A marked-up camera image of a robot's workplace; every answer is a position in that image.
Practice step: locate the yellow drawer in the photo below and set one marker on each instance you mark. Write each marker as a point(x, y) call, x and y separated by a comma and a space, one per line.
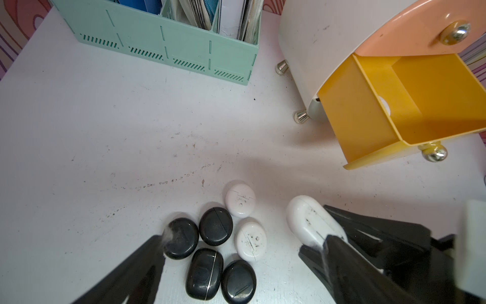
point(382, 108)

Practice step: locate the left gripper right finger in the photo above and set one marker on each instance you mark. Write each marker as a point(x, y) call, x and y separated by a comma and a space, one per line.
point(354, 280)

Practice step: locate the teal folder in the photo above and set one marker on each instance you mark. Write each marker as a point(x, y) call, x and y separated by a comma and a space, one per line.
point(211, 6)

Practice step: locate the orange top drawer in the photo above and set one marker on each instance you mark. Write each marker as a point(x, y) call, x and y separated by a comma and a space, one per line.
point(428, 28)

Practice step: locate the black earphone case far left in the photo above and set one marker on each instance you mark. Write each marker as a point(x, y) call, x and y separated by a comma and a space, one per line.
point(180, 238)

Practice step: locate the white oblong earphone case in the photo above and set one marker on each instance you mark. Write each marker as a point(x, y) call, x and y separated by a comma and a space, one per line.
point(311, 223)

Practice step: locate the black earphone case upper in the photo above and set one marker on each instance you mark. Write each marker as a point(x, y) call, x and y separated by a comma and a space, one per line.
point(216, 226)

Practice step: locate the black earphone case right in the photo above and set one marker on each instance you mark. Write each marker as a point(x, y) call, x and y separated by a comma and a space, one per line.
point(238, 282)

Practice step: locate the white three-drawer cabinet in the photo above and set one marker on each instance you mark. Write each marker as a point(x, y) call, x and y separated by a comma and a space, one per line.
point(316, 37)

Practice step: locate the black oblong earphone case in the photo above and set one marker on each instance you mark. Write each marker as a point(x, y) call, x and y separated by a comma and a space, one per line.
point(204, 274)

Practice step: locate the white binder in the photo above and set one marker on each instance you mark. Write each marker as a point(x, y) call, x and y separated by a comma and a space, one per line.
point(230, 17)

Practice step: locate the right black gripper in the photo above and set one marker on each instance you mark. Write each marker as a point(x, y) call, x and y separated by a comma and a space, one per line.
point(429, 277)

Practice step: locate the white round earphone case upper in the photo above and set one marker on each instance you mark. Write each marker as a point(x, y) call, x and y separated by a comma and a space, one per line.
point(240, 200)

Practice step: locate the blue folder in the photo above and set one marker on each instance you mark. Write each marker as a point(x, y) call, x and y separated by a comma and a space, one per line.
point(149, 6)

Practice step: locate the green file organizer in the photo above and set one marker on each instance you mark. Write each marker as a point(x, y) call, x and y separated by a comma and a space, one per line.
point(159, 38)

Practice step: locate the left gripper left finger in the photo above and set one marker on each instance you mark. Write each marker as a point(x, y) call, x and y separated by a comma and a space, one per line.
point(135, 280)

